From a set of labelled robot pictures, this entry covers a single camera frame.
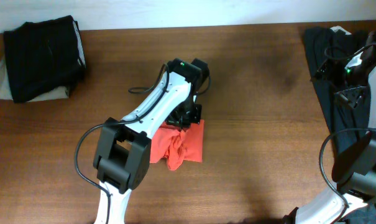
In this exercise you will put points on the orange t-shirt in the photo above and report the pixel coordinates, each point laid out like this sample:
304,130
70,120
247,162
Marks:
177,145

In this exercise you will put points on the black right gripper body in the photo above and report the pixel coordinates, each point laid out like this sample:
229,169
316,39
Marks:
352,96

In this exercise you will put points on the dark clothes pile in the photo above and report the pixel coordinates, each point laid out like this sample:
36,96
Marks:
340,93

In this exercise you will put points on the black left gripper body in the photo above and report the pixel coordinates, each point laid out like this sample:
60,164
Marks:
188,111

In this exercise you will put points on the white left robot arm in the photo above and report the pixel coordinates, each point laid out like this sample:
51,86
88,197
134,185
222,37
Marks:
123,151

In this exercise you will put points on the white garment in pile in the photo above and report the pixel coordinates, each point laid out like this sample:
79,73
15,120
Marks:
340,29

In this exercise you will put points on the beige folded garment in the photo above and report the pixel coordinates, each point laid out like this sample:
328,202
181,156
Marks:
60,92

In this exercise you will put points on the black folded garment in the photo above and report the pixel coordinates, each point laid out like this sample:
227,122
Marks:
44,60

